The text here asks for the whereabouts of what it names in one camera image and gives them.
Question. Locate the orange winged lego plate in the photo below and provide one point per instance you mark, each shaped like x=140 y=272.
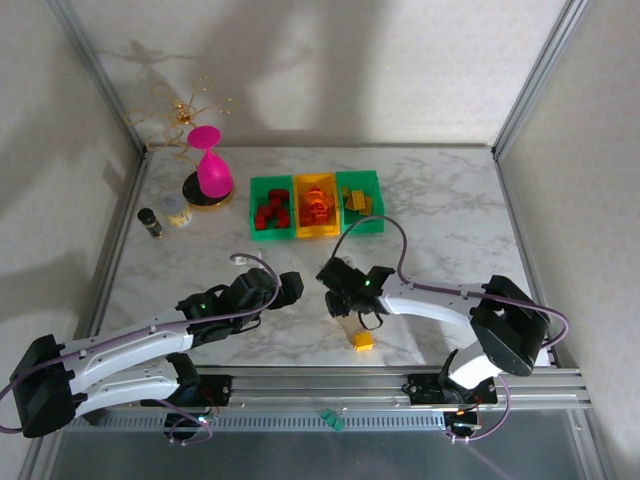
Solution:
x=321 y=214

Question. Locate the grey toy block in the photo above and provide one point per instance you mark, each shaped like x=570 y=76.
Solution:
x=340 y=275

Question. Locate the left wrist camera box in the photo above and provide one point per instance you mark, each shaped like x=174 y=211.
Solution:
x=245 y=258

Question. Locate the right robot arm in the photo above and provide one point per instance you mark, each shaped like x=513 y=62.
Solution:
x=430 y=305

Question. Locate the long orange lego plate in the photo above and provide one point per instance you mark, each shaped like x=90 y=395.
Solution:
x=306 y=216

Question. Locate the yellow six-stud lego brick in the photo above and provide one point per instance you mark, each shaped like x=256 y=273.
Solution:
x=356 y=198

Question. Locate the orange lego arch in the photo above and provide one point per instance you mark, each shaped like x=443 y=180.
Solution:
x=316 y=191
x=314 y=204

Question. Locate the aluminium frame post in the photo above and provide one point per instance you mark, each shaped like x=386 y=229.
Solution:
x=539 y=75
x=101 y=75

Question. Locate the yellow plastic bin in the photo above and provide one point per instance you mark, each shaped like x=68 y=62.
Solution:
x=317 y=231

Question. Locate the aluminium side rail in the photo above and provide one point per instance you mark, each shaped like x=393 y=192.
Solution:
x=511 y=200
x=114 y=255

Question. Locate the aluminium front rail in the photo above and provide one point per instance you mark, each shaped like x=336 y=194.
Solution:
x=320 y=387

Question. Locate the pink plastic goblet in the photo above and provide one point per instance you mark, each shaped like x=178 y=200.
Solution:
x=214 y=175

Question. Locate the cream jar with grey lid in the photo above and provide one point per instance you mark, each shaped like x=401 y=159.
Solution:
x=176 y=207

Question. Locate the green clip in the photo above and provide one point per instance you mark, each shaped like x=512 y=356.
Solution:
x=332 y=421

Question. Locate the green plastic bin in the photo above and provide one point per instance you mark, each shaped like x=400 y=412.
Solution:
x=272 y=234
x=350 y=179

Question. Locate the orange square lego brick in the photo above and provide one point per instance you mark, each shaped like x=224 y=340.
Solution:
x=327 y=200

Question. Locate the grey metal panel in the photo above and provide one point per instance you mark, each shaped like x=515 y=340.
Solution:
x=320 y=460

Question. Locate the small circuit board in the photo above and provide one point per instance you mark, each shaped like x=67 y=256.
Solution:
x=462 y=425
x=186 y=425

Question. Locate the small black bottle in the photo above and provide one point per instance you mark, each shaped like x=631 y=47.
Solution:
x=150 y=222

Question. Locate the yellow curved lego piece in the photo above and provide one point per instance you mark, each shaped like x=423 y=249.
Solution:
x=368 y=204

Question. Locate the perforated metal strip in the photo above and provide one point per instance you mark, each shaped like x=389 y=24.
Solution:
x=280 y=423

